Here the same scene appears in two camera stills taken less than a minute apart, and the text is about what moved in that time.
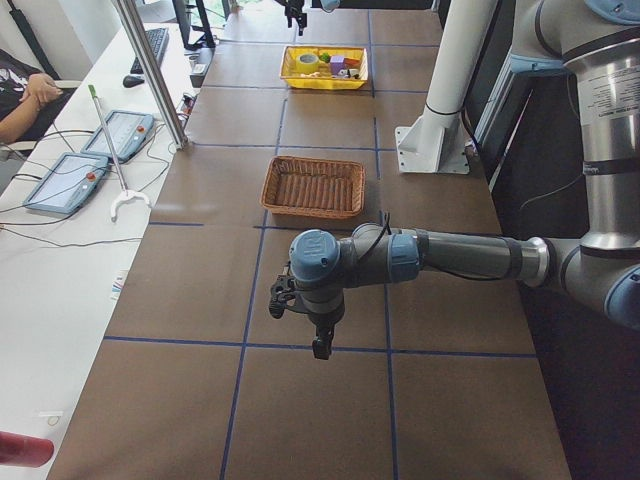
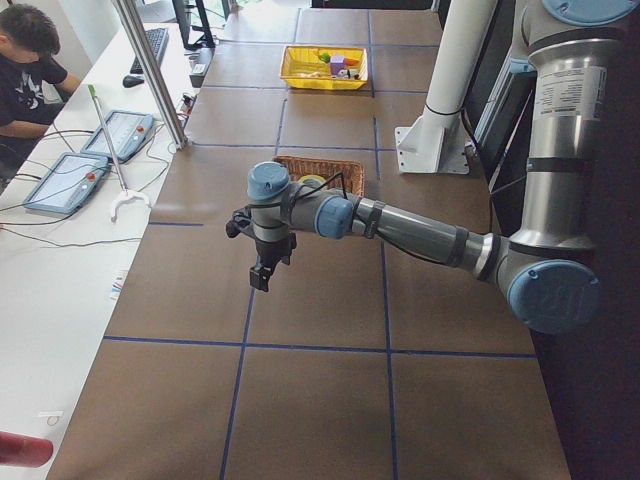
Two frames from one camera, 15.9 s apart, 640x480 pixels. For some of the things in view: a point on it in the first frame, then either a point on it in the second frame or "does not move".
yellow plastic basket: [293, 80] does not move
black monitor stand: [182, 9] does not move
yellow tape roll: [307, 63] to [311, 176]
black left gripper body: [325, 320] to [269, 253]
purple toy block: [337, 63] does not move
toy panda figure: [349, 73] does not move
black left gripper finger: [322, 346] to [259, 277]
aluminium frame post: [134, 21] does not move
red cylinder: [26, 451] does not move
